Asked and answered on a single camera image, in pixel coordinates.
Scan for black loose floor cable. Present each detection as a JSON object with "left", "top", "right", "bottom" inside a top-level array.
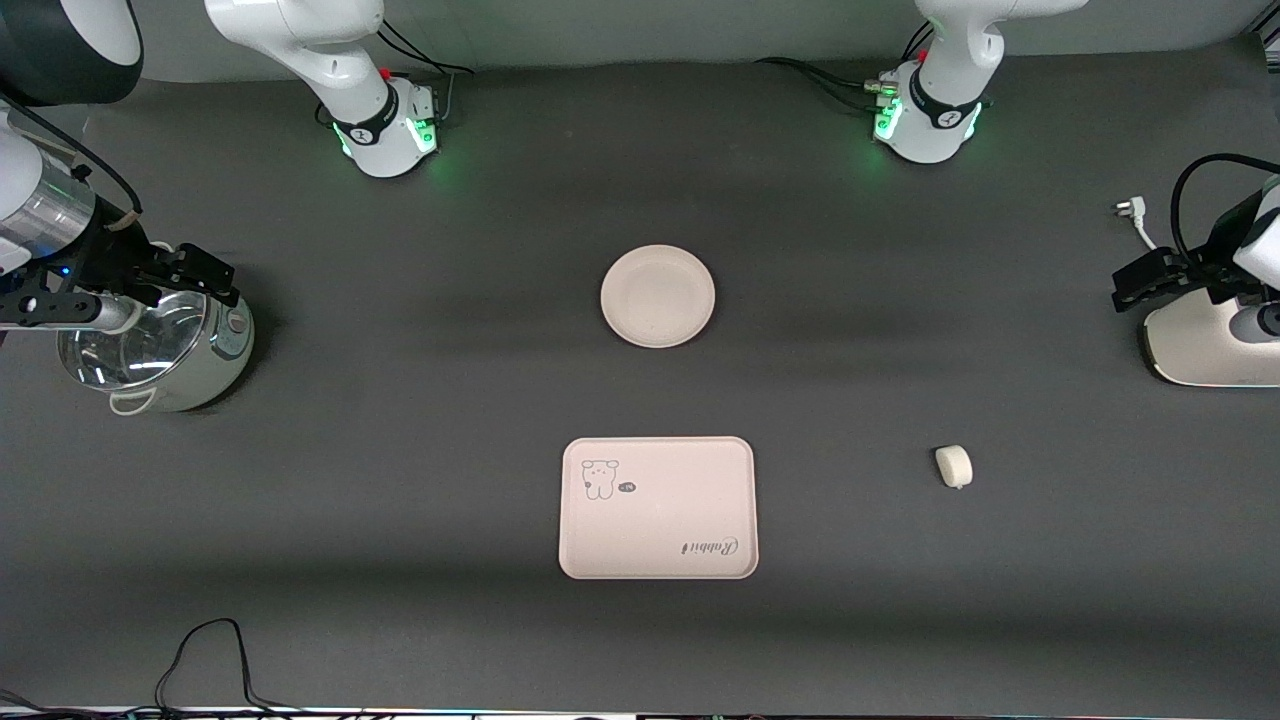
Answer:
[{"left": 0, "top": 618, "right": 371, "bottom": 720}]

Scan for beige rectangular printed tray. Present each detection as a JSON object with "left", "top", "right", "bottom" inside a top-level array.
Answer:
[{"left": 558, "top": 436, "right": 760, "bottom": 581}]

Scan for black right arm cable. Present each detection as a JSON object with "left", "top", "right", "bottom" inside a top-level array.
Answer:
[{"left": 0, "top": 95, "right": 146, "bottom": 218}]

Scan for white toaster plug cable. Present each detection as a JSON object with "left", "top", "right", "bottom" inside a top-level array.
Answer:
[{"left": 1115, "top": 197, "right": 1161, "bottom": 251}]

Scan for round beige plate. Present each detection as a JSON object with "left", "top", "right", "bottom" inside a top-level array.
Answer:
[{"left": 600, "top": 244, "right": 717, "bottom": 349}]

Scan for glass pot lid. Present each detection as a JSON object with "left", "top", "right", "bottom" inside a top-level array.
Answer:
[{"left": 58, "top": 295, "right": 208, "bottom": 391}]

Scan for silver pot with glass lid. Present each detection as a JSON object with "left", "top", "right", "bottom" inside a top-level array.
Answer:
[{"left": 58, "top": 290, "right": 256, "bottom": 416}]

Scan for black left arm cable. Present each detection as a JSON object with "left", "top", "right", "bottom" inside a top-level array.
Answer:
[{"left": 1171, "top": 153, "right": 1280, "bottom": 266}]

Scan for black left arm base cables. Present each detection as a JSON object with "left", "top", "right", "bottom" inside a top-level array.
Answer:
[{"left": 755, "top": 20, "right": 936, "bottom": 116}]

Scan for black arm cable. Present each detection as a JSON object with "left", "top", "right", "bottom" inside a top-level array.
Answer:
[
  {"left": 1171, "top": 153, "right": 1280, "bottom": 266},
  {"left": 0, "top": 95, "right": 146, "bottom": 218}
]

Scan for cream toaster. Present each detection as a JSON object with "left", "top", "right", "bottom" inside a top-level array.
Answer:
[{"left": 1140, "top": 288, "right": 1280, "bottom": 388}]

